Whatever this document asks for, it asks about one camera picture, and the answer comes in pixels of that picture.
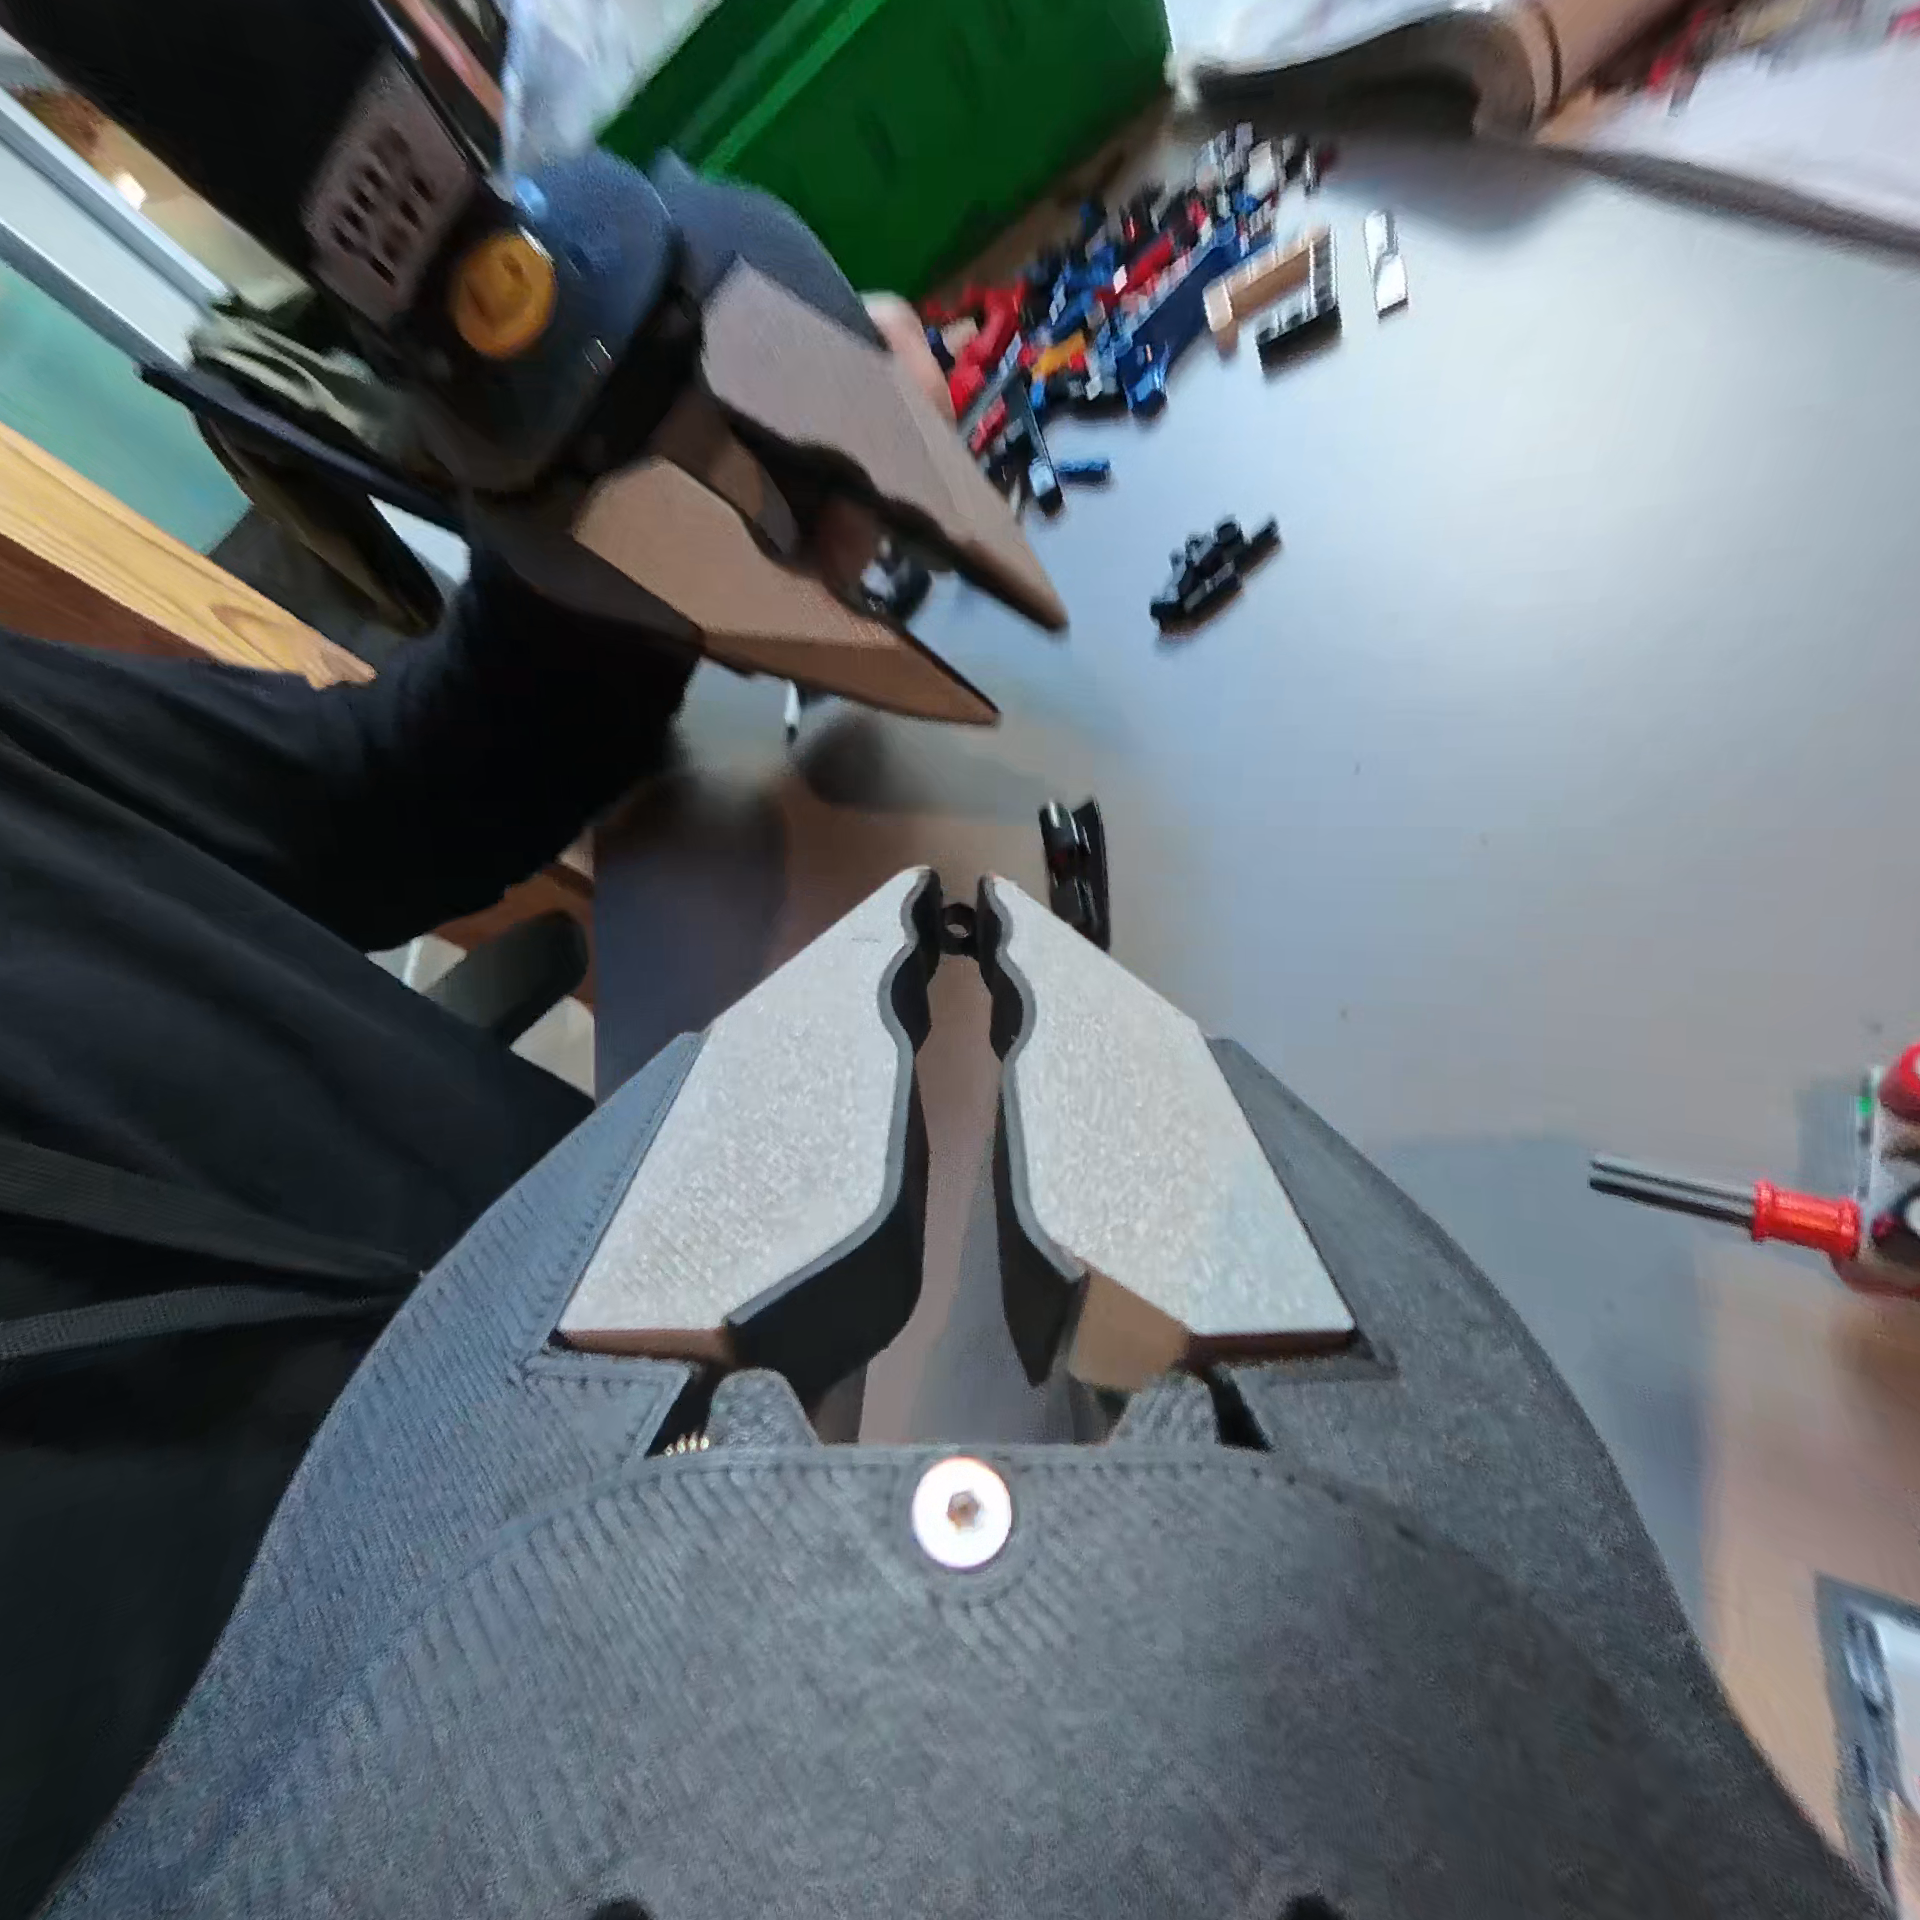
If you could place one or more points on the green storage bin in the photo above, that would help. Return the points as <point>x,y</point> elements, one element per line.
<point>930,135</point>

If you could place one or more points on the pile of loose toy bricks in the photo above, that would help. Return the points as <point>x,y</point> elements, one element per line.
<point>1110,300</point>

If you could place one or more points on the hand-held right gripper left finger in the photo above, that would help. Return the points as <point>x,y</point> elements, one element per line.
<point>751,1169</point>

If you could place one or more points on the open instruction booklet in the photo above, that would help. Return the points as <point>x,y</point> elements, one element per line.
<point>1651,104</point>

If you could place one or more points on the heap of black pins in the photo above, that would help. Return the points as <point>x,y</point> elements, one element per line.
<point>1215,571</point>

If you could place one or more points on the toy brick car model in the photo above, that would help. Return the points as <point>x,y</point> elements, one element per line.
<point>1801,1216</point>

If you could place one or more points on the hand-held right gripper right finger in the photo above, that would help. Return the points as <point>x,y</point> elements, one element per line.
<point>1157,1183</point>

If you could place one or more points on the wooden board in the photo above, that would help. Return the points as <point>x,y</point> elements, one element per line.
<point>120,571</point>

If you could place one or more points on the black elongated brick piece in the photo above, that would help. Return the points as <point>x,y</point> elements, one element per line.
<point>1073,870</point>

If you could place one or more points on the black connector pin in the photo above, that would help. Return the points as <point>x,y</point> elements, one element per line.
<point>959,930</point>

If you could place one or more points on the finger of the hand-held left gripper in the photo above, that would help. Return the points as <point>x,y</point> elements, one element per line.
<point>722,585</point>
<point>855,403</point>

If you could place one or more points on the person's left forearm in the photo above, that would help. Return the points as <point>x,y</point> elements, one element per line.
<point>527,720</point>

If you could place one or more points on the person's left hand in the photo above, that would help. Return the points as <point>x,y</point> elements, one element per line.
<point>909,352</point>

